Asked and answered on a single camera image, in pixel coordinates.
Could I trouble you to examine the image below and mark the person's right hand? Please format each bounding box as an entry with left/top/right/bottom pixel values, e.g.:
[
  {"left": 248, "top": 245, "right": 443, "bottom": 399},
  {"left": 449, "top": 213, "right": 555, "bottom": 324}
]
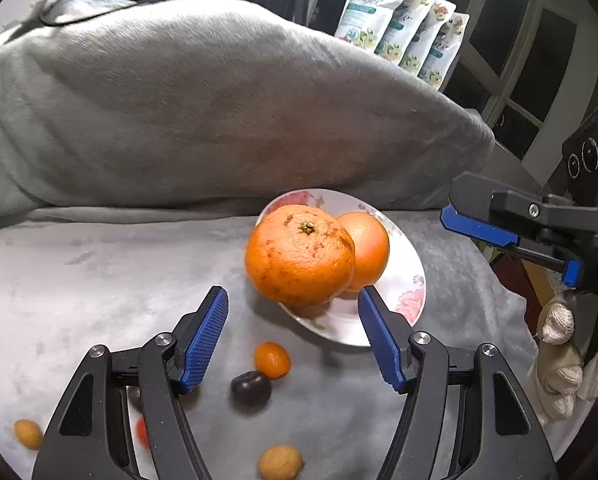
[{"left": 526, "top": 295, "right": 598, "bottom": 421}]

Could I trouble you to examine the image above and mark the small brown kiwi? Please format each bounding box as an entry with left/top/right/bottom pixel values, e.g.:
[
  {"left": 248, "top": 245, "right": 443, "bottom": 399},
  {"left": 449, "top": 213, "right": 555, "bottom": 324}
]
[
  {"left": 257, "top": 444, "right": 305, "bottom": 480},
  {"left": 13, "top": 419, "right": 44, "bottom": 451}
]

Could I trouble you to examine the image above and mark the white floral plate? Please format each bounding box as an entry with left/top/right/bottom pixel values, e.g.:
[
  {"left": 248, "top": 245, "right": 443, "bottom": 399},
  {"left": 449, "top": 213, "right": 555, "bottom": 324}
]
[{"left": 255, "top": 188, "right": 426, "bottom": 347}]

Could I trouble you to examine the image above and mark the white floral refill pouch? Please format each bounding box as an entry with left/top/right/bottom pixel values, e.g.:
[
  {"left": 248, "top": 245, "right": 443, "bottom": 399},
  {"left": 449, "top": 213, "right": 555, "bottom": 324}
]
[
  {"left": 376, "top": 0, "right": 437, "bottom": 63},
  {"left": 399, "top": 0, "right": 457, "bottom": 76},
  {"left": 419, "top": 12, "right": 470, "bottom": 91},
  {"left": 335, "top": 0, "right": 420, "bottom": 41}
]

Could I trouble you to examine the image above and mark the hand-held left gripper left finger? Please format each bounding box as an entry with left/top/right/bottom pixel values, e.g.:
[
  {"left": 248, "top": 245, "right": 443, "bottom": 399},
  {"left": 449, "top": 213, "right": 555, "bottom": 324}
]
[{"left": 31, "top": 286, "right": 230, "bottom": 480}]

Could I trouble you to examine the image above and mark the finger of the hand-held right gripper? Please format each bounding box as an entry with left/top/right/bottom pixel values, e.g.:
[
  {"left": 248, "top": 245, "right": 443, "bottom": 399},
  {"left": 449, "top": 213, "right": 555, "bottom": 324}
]
[
  {"left": 509, "top": 242, "right": 585, "bottom": 289},
  {"left": 440, "top": 171, "right": 598, "bottom": 249}
]

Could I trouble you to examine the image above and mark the grey plush bolster cushion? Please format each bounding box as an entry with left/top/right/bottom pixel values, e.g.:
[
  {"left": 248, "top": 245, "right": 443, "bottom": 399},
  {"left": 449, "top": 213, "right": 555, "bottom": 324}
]
[{"left": 0, "top": 0, "right": 495, "bottom": 221}]

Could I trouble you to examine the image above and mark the large speckled orange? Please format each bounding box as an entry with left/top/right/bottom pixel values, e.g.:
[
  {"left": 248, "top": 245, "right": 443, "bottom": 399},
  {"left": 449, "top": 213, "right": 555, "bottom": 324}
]
[{"left": 245, "top": 205, "right": 356, "bottom": 308}]

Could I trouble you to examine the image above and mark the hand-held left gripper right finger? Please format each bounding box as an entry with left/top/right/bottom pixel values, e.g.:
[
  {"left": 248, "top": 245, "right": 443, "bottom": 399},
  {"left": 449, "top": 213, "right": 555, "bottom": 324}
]
[{"left": 357, "top": 285, "right": 560, "bottom": 480}]

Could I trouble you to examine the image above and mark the white window frame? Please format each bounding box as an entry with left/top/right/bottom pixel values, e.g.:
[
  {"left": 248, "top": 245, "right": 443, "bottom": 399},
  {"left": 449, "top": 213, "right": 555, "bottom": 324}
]
[{"left": 444, "top": 0, "right": 598, "bottom": 181}]

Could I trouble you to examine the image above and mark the colourful printed box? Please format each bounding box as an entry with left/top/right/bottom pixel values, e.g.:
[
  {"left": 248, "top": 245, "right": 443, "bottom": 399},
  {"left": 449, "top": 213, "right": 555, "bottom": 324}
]
[{"left": 489, "top": 252, "right": 565, "bottom": 331}]

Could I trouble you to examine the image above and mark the small mandarin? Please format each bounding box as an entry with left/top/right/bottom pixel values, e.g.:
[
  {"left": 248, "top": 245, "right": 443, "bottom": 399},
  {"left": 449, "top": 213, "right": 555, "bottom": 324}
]
[{"left": 254, "top": 341, "right": 292, "bottom": 380}]

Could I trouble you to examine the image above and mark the dark purple plum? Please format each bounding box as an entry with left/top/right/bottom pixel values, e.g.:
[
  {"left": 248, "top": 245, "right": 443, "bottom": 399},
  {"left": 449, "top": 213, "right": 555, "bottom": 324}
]
[{"left": 230, "top": 370, "right": 273, "bottom": 409}]

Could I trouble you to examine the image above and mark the black power cable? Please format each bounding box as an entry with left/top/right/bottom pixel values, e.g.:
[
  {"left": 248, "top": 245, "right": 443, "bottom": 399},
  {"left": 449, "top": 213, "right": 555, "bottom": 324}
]
[{"left": 39, "top": 0, "right": 140, "bottom": 28}]

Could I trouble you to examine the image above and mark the large smooth orange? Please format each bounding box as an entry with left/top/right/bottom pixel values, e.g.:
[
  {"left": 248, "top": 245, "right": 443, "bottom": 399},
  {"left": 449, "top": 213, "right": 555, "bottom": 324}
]
[{"left": 335, "top": 211, "right": 391, "bottom": 293}]

